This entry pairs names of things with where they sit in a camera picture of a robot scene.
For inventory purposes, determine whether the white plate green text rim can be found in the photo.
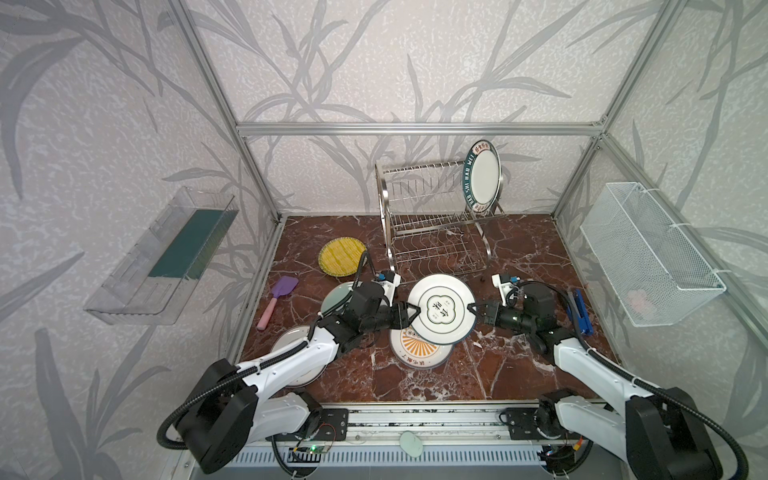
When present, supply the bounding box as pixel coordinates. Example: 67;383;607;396
462;139;502;214

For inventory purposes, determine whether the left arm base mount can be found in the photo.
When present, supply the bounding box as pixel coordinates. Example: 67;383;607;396
294;408;350;441

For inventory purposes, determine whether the orange sunburst plate left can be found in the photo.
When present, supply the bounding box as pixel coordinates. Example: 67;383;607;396
269;325;328;389

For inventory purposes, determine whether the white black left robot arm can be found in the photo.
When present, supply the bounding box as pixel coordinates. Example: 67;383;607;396
156;280;421;474

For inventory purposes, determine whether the pale green oval puck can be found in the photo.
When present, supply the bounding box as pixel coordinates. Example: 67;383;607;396
399;431;424;459

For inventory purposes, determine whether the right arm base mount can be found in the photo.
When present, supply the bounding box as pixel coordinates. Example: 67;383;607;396
498;407;562;440

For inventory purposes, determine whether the white plate black quatrefoil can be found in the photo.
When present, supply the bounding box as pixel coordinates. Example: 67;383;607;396
408;274;476;346

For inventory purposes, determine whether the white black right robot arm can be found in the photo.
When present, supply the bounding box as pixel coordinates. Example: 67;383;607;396
467;275;749;479

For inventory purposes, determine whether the stainless steel dish rack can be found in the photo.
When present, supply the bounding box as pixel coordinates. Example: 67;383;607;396
375;161;504;283

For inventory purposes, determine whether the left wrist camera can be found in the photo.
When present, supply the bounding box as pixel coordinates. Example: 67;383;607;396
375;270;402;306

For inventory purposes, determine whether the clear plastic wall shelf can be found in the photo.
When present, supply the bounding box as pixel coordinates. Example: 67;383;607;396
84;187;239;326

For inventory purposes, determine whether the purple pink spatula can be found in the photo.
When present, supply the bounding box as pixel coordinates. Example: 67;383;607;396
256;276;299;331

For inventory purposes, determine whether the light green flower plate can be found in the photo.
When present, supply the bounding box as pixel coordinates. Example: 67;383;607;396
320;281;353;313

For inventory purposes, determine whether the blue clip tool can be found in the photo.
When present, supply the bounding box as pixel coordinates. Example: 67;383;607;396
568;289;594;336

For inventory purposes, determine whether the orange sunburst plate centre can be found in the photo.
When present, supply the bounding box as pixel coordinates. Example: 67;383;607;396
390;335;453;370

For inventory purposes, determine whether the orange sunburst plate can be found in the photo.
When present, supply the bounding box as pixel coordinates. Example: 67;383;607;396
269;325;328;389
390;335;453;370

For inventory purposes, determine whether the yellow ribbed plate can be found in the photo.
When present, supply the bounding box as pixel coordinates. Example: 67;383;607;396
318;237;366;278

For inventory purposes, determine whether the white wire mesh basket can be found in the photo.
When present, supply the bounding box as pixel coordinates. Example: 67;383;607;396
580;182;727;328

